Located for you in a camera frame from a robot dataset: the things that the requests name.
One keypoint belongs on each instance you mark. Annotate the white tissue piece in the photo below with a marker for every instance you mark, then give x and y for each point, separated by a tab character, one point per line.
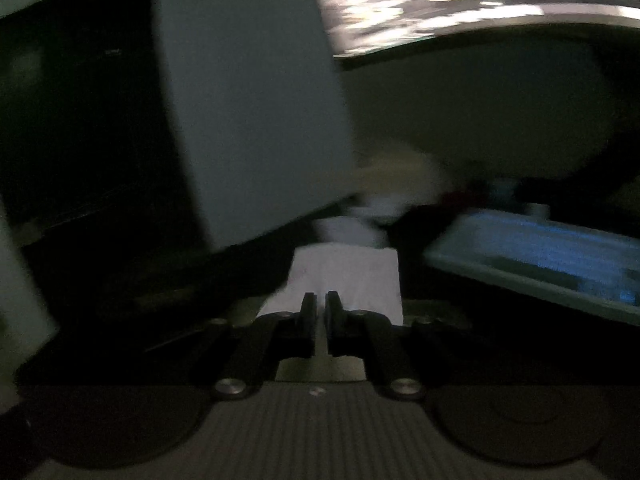
345	232

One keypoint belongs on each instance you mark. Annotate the white backlit keyboard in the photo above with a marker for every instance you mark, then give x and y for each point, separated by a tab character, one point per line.
525	250

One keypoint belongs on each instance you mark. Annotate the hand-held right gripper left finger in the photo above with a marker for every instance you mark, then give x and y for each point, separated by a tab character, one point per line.
308	312

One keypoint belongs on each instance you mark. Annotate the curved computer monitor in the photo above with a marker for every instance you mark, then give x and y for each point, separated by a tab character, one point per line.
400	10

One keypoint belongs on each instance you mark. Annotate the white panel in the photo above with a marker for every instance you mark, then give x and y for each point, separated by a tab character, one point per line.
22	300

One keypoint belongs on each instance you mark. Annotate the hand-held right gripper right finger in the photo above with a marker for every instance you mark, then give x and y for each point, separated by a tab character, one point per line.
334	312

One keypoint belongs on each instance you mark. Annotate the crumpled white tissue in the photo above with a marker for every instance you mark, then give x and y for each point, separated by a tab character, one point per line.
375	207

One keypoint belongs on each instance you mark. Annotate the small white block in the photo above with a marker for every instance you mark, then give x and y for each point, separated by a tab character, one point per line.
537	209

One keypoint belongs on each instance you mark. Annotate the white computer case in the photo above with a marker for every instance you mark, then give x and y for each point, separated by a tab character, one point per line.
250	85

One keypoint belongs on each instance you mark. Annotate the cream fluffy plush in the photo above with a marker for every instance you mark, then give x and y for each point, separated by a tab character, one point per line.
400	175

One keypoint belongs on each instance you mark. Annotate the white paper napkin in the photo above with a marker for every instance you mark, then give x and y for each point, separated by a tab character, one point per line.
350	275

